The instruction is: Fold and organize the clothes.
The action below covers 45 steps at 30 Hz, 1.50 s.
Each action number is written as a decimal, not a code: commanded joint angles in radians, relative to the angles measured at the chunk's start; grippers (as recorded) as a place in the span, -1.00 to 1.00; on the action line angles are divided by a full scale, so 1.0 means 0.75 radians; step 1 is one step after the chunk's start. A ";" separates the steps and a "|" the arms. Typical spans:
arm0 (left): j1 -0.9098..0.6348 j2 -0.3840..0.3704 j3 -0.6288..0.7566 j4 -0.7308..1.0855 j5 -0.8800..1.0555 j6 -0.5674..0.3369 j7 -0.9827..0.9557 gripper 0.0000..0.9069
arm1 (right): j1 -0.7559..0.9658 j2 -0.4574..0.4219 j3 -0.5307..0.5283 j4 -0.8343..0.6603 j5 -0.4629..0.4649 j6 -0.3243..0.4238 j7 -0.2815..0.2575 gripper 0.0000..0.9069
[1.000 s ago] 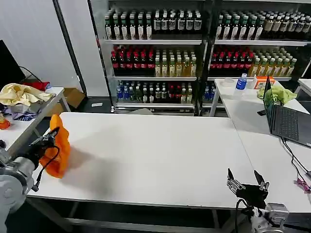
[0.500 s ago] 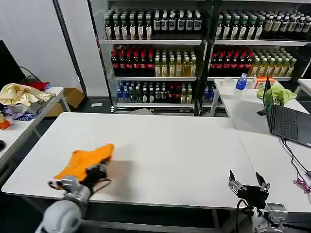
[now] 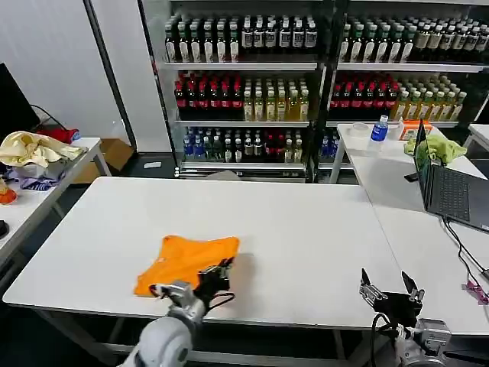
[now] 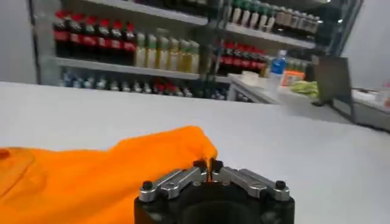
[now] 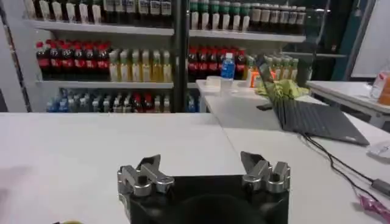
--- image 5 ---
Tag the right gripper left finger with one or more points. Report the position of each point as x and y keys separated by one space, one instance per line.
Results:
x=149 y=176

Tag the yellow-green cloth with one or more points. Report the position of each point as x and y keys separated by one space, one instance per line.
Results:
x=283 y=88

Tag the grey upright pole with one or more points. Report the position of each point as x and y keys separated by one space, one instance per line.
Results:
x=16 y=67

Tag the black phone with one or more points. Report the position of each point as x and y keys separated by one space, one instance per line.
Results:
x=264 y=106

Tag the blue-label water bottle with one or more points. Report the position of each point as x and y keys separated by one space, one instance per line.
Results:
x=228 y=68

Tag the small yellow object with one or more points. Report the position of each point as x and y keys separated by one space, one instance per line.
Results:
x=71 y=222

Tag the white plastic packet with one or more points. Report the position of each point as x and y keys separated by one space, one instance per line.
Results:
x=381 y=149

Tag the orange drink bottle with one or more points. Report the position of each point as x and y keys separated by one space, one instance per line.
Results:
x=384 y=91

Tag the white plastic container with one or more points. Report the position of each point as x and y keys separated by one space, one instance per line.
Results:
x=213 y=81

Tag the dark grey laptop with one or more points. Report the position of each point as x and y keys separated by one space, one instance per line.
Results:
x=314 y=118

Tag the whiteboard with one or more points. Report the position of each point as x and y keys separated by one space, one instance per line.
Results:
x=374 y=39

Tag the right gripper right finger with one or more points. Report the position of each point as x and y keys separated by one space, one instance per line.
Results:
x=263 y=175

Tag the pink wrapper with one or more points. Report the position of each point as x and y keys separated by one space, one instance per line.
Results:
x=373 y=206

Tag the grey power adapter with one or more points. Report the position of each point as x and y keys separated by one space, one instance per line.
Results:
x=382 y=186

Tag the shelf rack with bottled drinks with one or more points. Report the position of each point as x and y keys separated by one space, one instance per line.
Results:
x=106 y=30

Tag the long white desk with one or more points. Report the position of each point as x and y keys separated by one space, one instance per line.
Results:
x=341 y=91

